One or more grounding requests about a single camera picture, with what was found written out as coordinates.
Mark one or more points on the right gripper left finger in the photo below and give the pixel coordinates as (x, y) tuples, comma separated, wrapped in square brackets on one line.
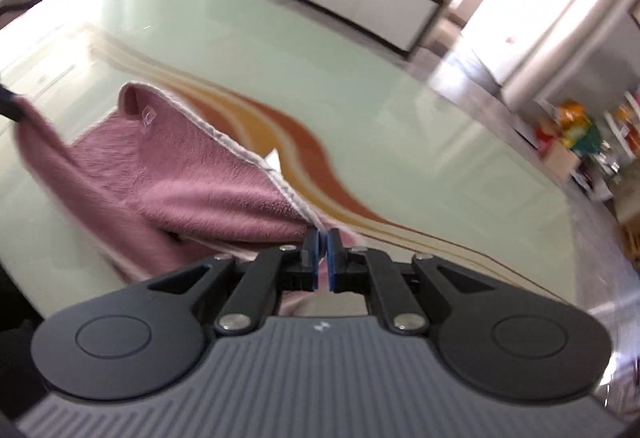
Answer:
[(147, 336)]

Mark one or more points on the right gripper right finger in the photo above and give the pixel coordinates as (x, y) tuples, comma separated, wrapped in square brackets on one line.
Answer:
[(502, 340)]

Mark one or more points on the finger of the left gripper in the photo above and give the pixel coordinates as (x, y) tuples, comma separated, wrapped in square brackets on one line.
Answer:
[(9, 106)]

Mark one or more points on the pink towel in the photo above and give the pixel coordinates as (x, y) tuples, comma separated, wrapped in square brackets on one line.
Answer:
[(158, 187)]

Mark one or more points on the colourful snack bags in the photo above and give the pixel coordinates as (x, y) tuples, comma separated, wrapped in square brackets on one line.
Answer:
[(571, 126)]

